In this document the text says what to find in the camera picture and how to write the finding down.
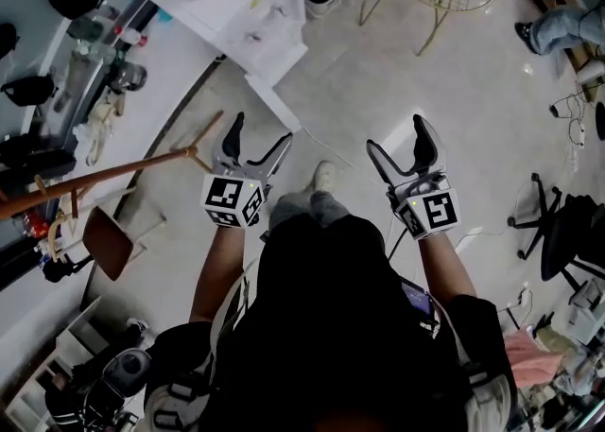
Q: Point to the small screen device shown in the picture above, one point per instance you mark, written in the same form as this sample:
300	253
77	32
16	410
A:
416	300

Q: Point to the person's left leg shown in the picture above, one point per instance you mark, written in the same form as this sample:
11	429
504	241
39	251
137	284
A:
288	210

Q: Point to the brown seat wooden chair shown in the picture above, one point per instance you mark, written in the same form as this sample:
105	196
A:
108	243

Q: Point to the person's right leg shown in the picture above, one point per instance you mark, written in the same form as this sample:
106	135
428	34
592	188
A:
328	210

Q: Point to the person's left forearm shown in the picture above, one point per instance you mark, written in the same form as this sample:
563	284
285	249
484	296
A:
217	274

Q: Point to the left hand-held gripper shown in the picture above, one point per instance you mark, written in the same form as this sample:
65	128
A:
227	194

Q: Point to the dark glass jar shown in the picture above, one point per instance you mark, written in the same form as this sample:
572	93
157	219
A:
130	78

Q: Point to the person's shoe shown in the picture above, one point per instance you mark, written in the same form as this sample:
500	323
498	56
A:
324	175
138	326

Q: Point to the white shelf unit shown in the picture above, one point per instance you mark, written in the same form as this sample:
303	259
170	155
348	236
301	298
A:
71	340

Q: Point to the wooden coat rack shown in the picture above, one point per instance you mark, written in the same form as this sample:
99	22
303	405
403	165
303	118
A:
142	166

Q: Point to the teal cloth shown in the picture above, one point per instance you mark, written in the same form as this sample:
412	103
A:
164	15

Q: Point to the pink cloth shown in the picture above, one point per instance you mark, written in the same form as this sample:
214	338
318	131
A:
529	359

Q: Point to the person's black shirt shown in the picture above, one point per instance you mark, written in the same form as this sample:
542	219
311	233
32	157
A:
331	326

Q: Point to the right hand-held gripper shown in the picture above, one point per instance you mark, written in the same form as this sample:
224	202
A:
439	212

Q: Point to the person's right shoe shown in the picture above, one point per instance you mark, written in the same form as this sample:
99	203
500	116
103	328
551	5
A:
324	175

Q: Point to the black office chair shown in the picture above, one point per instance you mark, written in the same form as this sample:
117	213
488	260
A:
562	241

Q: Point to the white water dispenser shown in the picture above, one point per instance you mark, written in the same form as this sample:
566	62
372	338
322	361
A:
227	5

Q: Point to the white power strip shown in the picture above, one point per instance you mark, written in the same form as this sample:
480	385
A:
523	295

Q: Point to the red cap bottle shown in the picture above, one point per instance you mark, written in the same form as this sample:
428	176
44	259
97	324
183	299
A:
132	37

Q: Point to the person's leg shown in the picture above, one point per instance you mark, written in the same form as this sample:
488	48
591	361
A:
328	210
288	210

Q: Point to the person's right forearm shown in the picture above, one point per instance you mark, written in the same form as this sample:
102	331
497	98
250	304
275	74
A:
444	269

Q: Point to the red bag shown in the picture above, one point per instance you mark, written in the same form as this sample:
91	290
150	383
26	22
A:
34	222

